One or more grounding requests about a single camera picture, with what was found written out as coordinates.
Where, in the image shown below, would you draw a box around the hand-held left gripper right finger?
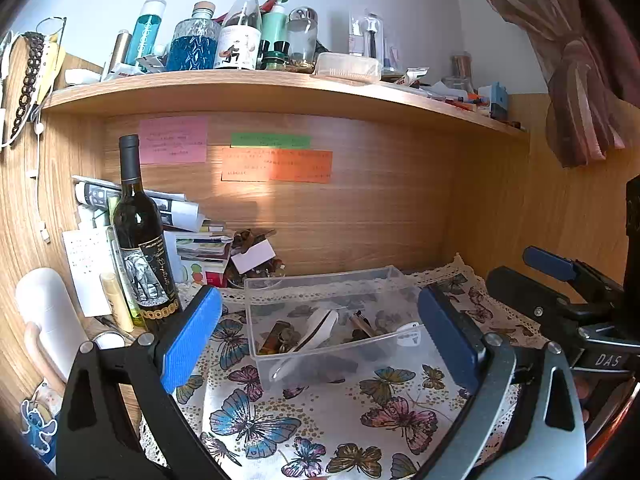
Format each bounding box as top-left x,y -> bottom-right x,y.
416,286 -> 587,480

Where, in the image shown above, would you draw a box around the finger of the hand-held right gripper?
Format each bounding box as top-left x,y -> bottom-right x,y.
486,266 -> 576,322
523,246 -> 627,295

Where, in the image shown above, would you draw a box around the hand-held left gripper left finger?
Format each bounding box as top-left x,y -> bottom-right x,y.
55,286 -> 232,480

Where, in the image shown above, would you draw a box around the small white tube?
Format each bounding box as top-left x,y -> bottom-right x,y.
397,322 -> 426,348

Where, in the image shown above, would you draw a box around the clear plastic box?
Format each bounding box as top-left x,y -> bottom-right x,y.
244,266 -> 442,392

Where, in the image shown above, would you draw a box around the yellow lip balm tube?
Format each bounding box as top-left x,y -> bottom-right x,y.
100,272 -> 136,333

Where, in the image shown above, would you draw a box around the round metal tin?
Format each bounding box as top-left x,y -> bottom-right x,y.
92,331 -> 126,351

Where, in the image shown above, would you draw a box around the stack of papers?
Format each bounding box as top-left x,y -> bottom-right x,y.
71,175 -> 236,288

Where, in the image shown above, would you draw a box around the white card tag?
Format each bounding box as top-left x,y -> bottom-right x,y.
231,241 -> 276,273

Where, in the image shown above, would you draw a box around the dark wine bottle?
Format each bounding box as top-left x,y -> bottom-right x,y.
112,134 -> 183,333

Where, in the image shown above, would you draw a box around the butterfly print lace cloth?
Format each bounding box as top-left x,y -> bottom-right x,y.
140,255 -> 546,480

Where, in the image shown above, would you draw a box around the pile of dark trinkets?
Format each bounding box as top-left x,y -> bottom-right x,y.
225,229 -> 287,286

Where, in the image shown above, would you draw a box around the white paper note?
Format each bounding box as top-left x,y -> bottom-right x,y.
62,230 -> 118,318

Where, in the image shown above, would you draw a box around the white plastic bottle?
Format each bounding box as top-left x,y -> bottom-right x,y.
15,267 -> 91,381

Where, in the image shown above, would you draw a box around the small blue box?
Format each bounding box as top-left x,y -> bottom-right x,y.
487,82 -> 510,120

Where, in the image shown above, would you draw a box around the blue cartoon sticker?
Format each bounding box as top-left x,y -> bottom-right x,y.
20,397 -> 61,453

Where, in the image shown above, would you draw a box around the brown striped curtain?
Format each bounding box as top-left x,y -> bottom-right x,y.
457,0 -> 640,168

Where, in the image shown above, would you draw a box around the orange sticky note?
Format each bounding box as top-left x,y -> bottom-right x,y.
221,148 -> 333,184

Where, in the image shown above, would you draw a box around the pink sticky note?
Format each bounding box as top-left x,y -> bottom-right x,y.
139,116 -> 208,165

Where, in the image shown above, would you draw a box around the pile of small stationery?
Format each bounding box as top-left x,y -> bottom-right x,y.
395,67 -> 491,116

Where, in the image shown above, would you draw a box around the glass jar of sticks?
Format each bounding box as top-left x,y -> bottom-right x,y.
442,52 -> 475,93

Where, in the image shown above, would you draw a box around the green sticky note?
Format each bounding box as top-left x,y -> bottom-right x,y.
231,132 -> 312,149

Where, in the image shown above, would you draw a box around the wooden shelf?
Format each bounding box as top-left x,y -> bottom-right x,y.
41,70 -> 530,136

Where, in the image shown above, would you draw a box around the white rectangular box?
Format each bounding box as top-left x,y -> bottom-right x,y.
315,51 -> 382,81

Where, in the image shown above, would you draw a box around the clear blister package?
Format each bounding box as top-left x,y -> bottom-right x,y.
349,9 -> 401,68

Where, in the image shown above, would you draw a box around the blue liquid glass bottle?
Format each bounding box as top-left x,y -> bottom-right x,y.
166,1 -> 221,72

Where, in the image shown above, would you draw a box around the silver spray can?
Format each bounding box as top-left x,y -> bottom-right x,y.
102,30 -> 132,81

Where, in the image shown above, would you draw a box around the clear bottle white label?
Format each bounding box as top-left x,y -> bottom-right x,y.
214,0 -> 263,71

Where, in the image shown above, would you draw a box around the tall teal bottle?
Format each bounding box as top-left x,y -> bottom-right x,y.
125,0 -> 167,67

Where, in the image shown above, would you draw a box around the clear glass jar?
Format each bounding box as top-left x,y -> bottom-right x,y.
286,6 -> 320,68

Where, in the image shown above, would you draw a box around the green pump bottle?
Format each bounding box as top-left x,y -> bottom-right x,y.
259,0 -> 290,61

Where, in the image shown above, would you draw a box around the eyeglasses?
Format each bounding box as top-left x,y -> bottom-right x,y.
36,16 -> 67,43

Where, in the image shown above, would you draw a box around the white charging cable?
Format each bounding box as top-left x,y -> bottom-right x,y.
31,120 -> 51,244

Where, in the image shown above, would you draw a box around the black beaded chain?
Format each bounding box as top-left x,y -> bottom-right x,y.
2,31 -> 45,146

